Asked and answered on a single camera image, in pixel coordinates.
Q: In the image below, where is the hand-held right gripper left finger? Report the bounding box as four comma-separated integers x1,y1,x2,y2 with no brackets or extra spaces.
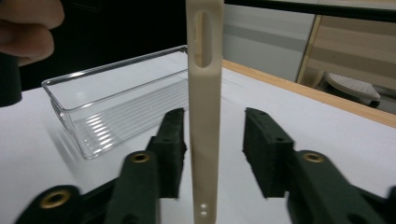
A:
105,107,189,224

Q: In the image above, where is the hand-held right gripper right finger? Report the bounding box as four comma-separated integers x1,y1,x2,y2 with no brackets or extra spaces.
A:
242,106,389,224

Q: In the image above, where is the clear plastic tray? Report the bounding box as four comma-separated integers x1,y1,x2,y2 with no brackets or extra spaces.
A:
40,44,191,161

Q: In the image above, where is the light wooden table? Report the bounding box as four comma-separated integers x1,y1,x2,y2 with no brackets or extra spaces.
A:
221,58,396,130

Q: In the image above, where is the white cabinet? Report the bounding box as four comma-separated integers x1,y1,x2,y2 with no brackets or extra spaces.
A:
221,3,316,83

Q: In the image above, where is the grey floor device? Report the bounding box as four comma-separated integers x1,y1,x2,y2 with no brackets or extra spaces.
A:
322,71,382,109

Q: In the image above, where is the light wooden desk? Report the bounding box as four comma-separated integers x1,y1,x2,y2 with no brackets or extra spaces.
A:
296,14,396,91

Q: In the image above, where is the black horizontal frame bar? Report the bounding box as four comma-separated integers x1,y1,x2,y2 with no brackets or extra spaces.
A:
223,0,396,23

